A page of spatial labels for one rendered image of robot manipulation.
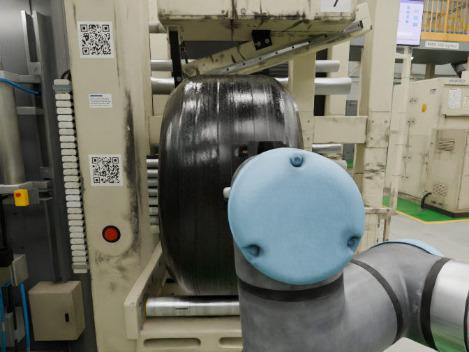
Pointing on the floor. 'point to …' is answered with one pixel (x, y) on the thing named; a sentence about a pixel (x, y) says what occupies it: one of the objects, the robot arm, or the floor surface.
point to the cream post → (125, 25)
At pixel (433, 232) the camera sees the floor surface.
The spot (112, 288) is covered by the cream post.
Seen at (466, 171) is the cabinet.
